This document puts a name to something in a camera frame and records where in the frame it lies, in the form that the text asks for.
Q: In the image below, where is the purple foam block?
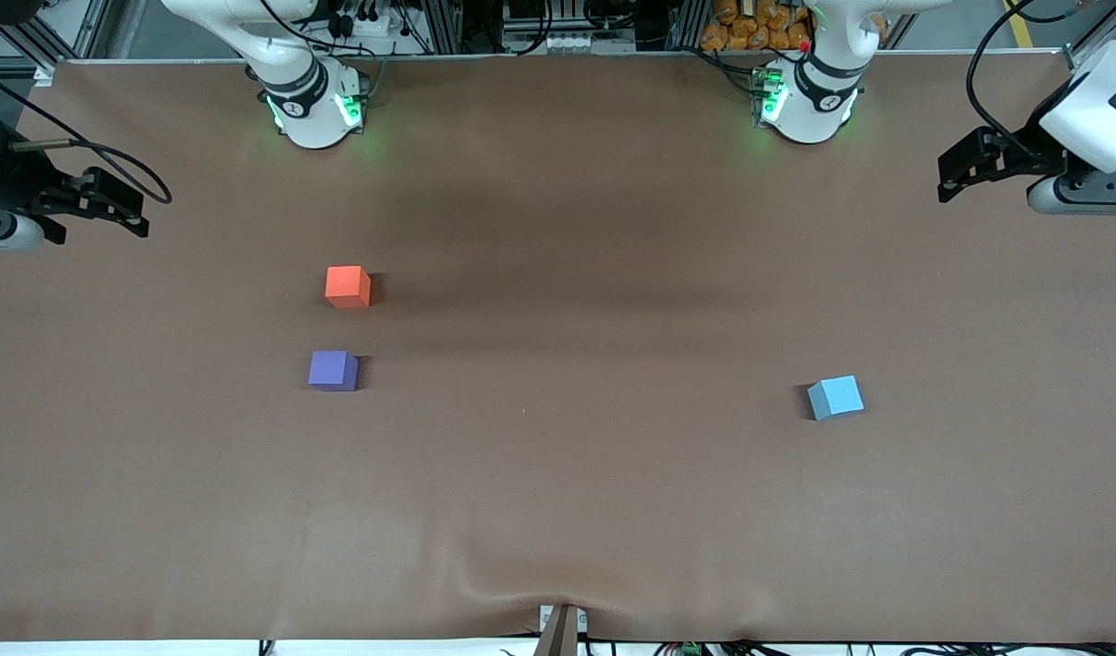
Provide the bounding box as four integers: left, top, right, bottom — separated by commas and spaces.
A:
308, 350, 359, 393

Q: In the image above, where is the aluminium frame profile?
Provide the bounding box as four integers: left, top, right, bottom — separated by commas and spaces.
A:
1063, 0, 1116, 74
0, 0, 112, 87

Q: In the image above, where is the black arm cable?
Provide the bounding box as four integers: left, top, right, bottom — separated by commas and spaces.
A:
965, 0, 1082, 156
0, 59, 173, 205

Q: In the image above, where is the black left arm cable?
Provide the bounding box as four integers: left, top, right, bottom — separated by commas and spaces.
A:
965, 0, 1082, 156

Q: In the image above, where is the orange snack bag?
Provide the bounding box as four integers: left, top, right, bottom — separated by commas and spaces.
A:
700, 0, 889, 53

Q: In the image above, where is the aluminium frame post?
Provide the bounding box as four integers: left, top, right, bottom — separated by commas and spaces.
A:
425, 0, 463, 54

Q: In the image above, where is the blue foam block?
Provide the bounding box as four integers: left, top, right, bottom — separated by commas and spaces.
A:
807, 374, 865, 422

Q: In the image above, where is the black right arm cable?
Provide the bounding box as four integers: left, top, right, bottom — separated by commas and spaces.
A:
0, 59, 173, 205

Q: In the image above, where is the white terminal block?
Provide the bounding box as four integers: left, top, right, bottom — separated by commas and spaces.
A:
503, 23, 636, 57

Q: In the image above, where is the brown table edge bracket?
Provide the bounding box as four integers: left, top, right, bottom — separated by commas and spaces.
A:
537, 603, 589, 656

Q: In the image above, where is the white power strip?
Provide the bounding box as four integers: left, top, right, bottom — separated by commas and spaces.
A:
332, 0, 405, 39

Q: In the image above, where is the brown table cover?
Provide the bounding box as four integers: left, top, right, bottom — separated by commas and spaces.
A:
0, 50, 1116, 643

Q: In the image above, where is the orange foam block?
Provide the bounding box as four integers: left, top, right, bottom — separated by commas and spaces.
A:
325, 265, 373, 310

